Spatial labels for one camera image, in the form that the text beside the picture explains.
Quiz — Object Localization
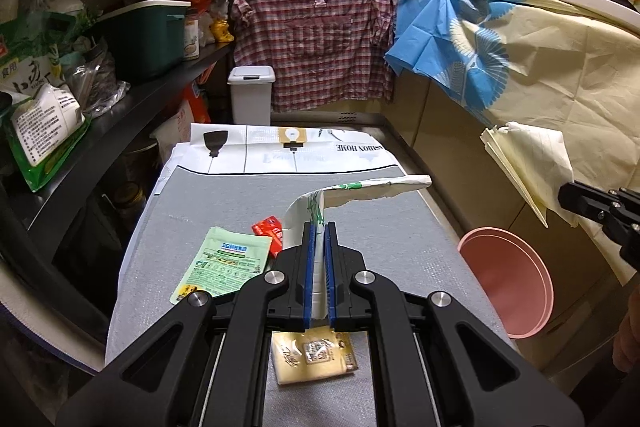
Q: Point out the white green printed bag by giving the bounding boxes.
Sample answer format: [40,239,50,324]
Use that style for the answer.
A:
[282,176,432,325]

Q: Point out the red medicine box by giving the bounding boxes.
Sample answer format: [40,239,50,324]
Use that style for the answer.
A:
[252,216,283,259]

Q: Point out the green printed sachet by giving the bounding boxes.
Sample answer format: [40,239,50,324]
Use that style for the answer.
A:
[170,227,271,305]

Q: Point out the cream paper napkin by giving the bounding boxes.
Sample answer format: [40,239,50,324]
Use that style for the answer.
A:
[480,121,578,228]

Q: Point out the cream gold snack package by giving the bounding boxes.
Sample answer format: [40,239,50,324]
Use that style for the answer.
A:
[271,325,358,386]

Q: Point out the pink plastic trash bin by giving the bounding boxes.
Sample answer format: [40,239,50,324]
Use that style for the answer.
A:
[458,228,554,339]

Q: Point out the white pedal trash can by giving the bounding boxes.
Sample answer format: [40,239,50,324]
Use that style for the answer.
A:
[228,66,276,126]

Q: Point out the person right hand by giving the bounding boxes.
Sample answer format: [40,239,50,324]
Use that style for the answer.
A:
[613,294,640,373]

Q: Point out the grey table mat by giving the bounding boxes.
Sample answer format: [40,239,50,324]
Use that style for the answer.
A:
[104,164,516,427]

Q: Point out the red bag under shelf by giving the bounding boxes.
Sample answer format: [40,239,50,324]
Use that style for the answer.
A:
[180,80,210,124]

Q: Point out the cream blue paper tablecloth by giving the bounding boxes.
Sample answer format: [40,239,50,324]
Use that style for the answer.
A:
[383,0,640,287]

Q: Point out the red plaid shirt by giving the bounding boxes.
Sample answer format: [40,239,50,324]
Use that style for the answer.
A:
[231,0,398,113]

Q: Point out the yellow toy figure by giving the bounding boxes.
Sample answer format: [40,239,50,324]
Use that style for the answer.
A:
[209,18,234,43]

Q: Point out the black metal shelf rack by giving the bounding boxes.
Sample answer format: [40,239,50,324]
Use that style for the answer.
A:
[1,0,231,346]

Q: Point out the green plastic storage box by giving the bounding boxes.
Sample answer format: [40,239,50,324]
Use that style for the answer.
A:
[96,0,191,77]

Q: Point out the green white food bag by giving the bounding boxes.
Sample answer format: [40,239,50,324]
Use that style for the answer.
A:
[0,13,91,194]

